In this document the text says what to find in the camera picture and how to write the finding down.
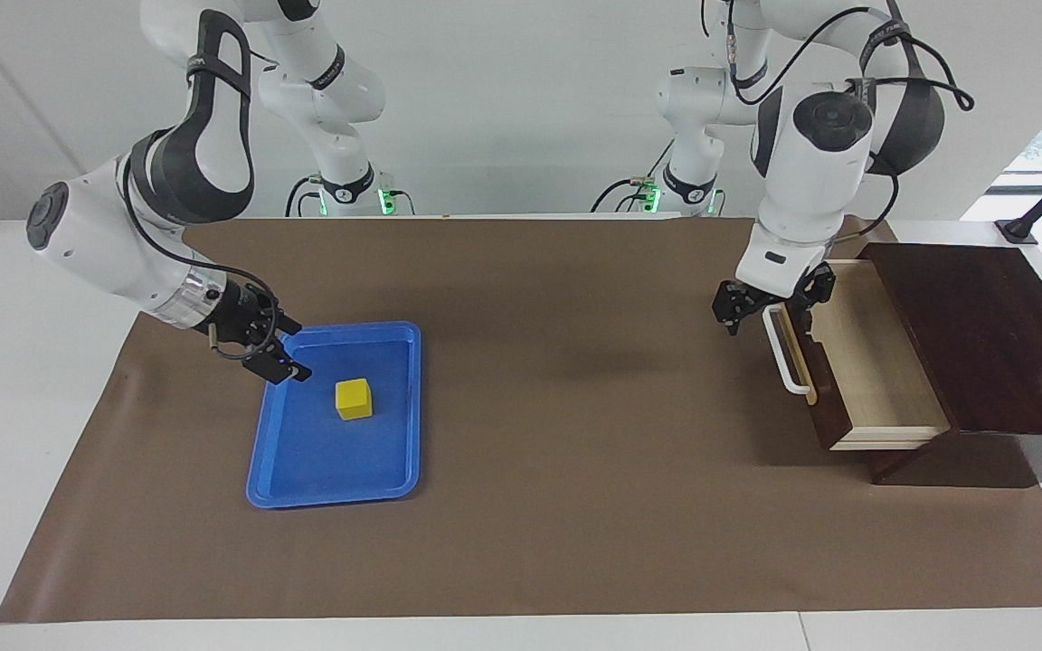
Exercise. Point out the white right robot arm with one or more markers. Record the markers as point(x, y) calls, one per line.
point(123, 244)

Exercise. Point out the yellow cube block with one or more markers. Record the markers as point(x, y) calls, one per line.
point(354, 400)

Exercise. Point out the dark wooden cabinet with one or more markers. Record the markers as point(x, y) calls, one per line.
point(991, 344)

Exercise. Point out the blue plastic tray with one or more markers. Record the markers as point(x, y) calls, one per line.
point(322, 461)

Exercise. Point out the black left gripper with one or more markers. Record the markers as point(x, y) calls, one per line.
point(767, 297)

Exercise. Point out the wooden drawer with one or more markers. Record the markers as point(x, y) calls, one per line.
point(874, 362)

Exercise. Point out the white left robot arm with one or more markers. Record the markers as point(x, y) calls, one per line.
point(815, 181)

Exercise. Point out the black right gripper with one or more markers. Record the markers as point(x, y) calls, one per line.
point(241, 316)

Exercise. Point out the brown table mat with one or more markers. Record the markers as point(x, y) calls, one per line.
point(575, 506)

